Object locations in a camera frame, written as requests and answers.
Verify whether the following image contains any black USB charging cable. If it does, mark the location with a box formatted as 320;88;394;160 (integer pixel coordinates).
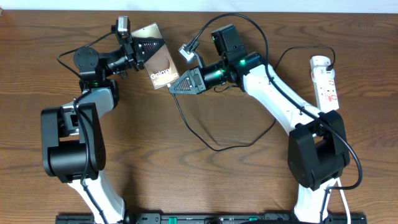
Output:
166;45;336;152

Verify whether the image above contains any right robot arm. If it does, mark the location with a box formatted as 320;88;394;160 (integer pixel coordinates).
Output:
169;24;350;223

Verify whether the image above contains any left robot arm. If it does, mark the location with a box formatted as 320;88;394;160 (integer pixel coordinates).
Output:
40;27;165;223

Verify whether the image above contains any white USB charger plug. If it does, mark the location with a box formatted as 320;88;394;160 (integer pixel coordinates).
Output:
310;55;335;83

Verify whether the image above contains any white power strip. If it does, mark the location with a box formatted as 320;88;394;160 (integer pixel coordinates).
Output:
313;78;339;113

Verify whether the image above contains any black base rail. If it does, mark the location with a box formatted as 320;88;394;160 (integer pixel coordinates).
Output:
55;212;368;224

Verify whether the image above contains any white power strip cord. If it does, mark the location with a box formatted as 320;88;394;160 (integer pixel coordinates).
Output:
335;179;352;224

